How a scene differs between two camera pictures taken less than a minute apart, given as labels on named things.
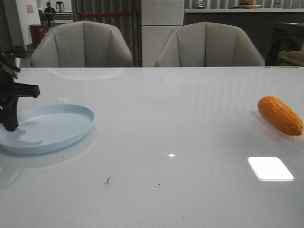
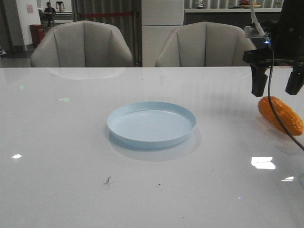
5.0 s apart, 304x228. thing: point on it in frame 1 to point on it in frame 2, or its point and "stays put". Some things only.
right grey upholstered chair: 209,44 stays put
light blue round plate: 42,128 to 149,124
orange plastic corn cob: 280,116 stays put
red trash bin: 38,33 stays put
